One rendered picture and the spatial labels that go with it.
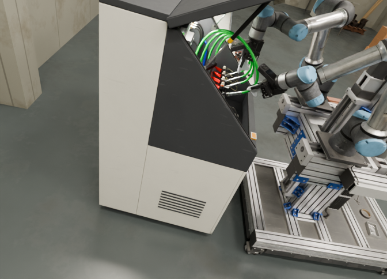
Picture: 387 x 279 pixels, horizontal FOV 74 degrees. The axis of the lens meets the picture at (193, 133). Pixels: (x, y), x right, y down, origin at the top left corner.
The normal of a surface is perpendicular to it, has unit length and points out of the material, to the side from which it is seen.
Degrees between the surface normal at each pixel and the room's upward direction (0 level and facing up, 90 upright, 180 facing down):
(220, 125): 90
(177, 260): 0
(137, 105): 90
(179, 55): 90
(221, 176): 90
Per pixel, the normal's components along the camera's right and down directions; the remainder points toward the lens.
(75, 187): 0.23, -0.73
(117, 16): -0.14, 0.62
